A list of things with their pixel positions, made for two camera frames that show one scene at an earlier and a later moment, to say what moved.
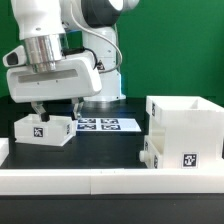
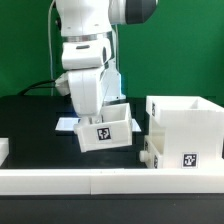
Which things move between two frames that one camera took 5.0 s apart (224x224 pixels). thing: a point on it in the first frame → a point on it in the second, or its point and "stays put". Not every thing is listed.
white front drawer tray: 153,151 stays put
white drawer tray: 57,131 → 114,129
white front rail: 110,181 stays put
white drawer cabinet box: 191,130 stays put
